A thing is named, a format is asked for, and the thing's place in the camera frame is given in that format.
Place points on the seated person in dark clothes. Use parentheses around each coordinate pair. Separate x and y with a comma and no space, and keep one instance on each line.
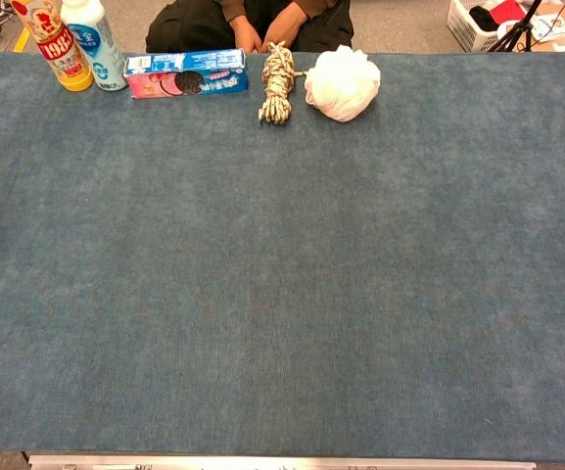
(189,24)

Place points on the person's left hand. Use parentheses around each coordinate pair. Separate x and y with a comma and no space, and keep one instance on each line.
(284,29)

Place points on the blue felt table mat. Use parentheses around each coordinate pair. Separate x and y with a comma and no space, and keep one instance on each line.
(282,269)

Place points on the white blue-label bottle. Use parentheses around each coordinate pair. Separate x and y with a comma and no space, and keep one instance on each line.
(98,44)

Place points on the person's right hand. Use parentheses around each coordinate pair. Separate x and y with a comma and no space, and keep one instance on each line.
(246,36)

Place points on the white mesh bath sponge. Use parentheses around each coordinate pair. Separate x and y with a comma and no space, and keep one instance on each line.
(343,85)

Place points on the yellow red-label sauce bottle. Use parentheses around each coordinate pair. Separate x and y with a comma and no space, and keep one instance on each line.
(64,49)

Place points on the white plastic basket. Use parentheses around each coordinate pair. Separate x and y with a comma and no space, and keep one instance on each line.
(483,24)

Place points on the black tripod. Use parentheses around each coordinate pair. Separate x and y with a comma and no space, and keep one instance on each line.
(514,32)

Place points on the blue pink cookie box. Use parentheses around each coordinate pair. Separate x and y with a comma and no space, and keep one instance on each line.
(189,73)

